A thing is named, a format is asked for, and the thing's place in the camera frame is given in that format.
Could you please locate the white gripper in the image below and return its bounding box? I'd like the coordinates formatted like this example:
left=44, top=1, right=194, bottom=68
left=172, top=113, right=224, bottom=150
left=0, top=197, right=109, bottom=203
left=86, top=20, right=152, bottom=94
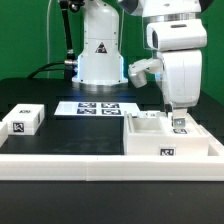
left=146, top=19, right=207, bottom=128

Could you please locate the white door panel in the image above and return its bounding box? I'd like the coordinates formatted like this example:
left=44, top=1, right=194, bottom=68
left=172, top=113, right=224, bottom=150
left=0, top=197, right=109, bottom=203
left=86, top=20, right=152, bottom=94
left=137, top=110, right=162, bottom=118
left=160, top=114, right=205, bottom=136

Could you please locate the white cabinet body box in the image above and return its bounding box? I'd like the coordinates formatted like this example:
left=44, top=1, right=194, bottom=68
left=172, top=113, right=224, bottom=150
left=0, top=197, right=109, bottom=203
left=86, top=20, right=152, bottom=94
left=123, top=112, right=209, bottom=156

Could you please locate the white base sheet with tags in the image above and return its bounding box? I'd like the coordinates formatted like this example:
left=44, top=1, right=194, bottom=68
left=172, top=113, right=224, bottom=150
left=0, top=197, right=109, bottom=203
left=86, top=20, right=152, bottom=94
left=55, top=101, right=140, bottom=117

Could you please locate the small white box with tag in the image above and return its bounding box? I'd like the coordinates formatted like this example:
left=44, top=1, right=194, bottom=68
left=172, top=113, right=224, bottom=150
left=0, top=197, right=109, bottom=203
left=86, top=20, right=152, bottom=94
left=3, top=104, right=45, bottom=135

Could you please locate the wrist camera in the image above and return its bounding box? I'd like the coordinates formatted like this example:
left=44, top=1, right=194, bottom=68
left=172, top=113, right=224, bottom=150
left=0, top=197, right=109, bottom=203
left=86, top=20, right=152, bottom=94
left=128, top=58, right=163, bottom=88

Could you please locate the white U-shaped fence frame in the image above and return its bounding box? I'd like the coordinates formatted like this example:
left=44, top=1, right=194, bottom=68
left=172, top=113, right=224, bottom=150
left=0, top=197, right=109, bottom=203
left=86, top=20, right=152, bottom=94
left=0, top=119, right=224, bottom=181

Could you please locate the black cable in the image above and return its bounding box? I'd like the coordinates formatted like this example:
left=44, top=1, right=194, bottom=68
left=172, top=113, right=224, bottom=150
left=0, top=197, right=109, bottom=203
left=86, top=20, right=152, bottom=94
left=27, top=61, right=74, bottom=80

